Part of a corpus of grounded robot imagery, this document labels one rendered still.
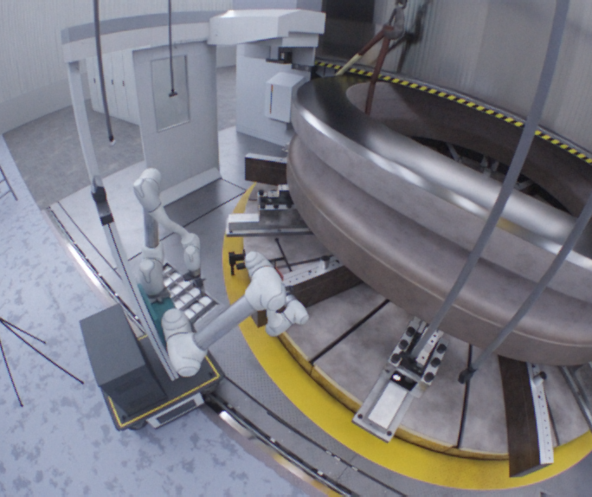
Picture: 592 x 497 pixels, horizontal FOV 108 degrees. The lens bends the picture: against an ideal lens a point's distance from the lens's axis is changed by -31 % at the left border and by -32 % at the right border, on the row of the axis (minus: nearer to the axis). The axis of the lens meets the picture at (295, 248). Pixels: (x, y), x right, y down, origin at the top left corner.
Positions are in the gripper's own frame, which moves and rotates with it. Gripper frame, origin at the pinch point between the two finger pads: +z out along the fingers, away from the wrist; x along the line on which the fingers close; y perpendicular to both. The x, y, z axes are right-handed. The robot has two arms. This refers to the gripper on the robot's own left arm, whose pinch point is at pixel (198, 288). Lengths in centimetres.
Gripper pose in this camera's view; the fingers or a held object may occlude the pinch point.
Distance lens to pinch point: 231.2
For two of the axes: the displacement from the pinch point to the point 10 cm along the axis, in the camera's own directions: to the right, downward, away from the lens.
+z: -0.7, 7.6, 6.5
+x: -6.2, -5.4, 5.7
